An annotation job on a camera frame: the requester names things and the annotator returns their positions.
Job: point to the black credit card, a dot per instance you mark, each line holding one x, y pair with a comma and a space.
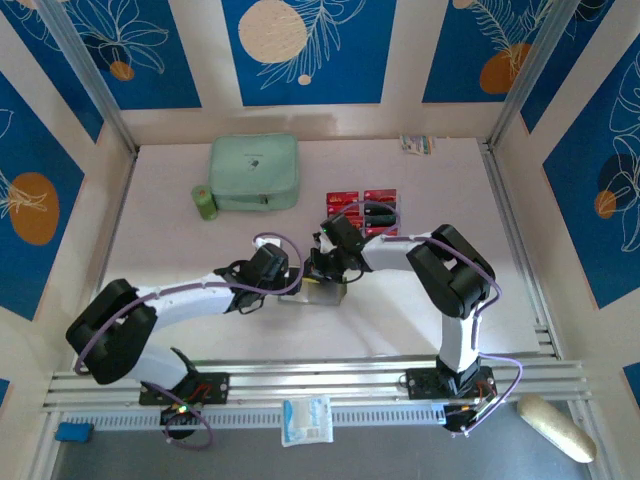
380, 208
381, 220

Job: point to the clear plastic card tray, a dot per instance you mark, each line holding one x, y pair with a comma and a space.
361, 197

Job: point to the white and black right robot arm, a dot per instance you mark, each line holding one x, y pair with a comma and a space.
395, 252

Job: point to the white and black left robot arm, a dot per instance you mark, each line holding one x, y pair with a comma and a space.
190, 297

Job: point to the green roll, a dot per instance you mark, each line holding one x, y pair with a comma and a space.
202, 202

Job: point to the mint green zip pouch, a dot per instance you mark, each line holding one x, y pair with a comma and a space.
255, 160

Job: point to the printed leaflet pack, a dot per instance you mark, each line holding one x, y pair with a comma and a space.
416, 145

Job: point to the white wipes packet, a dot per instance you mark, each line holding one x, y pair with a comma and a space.
306, 420

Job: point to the black controller board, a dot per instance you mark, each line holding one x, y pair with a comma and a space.
465, 417
180, 415

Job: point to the blue cloth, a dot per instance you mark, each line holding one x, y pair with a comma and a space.
74, 432

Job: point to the beige oblong loaf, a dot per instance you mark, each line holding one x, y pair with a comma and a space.
555, 427

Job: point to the aluminium rail frame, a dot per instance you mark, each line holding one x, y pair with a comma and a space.
320, 375

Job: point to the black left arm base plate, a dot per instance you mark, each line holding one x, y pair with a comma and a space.
215, 387

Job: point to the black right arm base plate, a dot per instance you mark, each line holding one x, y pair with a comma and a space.
422, 384

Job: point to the aluminium side rail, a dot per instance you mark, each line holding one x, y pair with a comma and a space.
505, 210
107, 240

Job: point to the aluminium corner post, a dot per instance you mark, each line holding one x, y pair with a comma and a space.
530, 75
85, 75

